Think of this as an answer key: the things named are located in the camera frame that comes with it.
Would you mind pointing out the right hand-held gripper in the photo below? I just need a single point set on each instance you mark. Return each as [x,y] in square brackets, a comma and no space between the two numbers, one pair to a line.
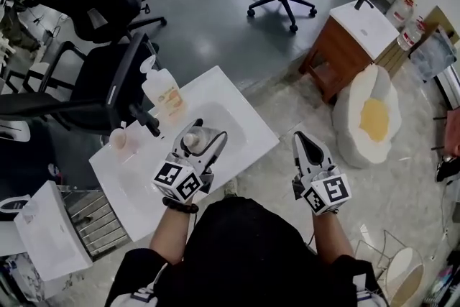
[328,190]

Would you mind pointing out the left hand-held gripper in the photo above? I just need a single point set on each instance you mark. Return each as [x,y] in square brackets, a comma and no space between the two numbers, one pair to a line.
[179,179]

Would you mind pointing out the person's left forearm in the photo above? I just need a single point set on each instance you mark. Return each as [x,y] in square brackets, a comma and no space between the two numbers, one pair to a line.
[169,237]

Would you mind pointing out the person's right forearm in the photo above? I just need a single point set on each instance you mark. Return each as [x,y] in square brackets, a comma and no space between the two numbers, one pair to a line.
[332,241]

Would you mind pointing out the black sink faucet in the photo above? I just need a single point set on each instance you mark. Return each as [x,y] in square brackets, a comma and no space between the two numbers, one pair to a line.
[145,117]

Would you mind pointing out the white sink basin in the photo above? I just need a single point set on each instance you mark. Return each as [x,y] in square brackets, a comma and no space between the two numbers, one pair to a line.
[118,187]

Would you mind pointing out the person's shoe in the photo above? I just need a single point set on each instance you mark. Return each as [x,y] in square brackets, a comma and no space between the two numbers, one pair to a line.
[231,187]

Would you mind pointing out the egg-shaped floor cushion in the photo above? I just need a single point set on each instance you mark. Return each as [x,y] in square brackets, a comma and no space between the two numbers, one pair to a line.
[370,118]

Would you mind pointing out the small pink cup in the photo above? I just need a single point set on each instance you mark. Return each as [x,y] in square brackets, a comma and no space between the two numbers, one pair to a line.
[120,139]

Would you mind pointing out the wooden vanity cabinet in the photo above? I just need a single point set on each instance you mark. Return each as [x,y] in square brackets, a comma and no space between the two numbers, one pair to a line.
[341,50]

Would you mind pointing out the person's black shirt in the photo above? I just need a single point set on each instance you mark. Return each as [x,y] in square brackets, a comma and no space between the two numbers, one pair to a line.
[244,255]

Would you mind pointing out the pink armchair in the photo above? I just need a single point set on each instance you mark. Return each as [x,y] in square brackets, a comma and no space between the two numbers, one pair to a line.
[453,133]

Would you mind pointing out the clear water jug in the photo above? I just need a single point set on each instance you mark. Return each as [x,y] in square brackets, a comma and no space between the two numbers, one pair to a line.
[411,34]
[402,12]

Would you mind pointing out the marble pattern panel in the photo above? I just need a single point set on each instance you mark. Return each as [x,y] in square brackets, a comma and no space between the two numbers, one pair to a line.
[433,54]

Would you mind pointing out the black vanity faucet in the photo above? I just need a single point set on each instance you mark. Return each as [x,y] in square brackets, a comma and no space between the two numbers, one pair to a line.
[363,0]

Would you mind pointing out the white rectangular basin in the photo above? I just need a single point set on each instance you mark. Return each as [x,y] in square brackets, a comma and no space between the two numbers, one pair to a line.
[50,230]

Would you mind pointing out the white paper bag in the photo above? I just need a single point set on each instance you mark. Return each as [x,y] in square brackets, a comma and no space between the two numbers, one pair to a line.
[12,212]

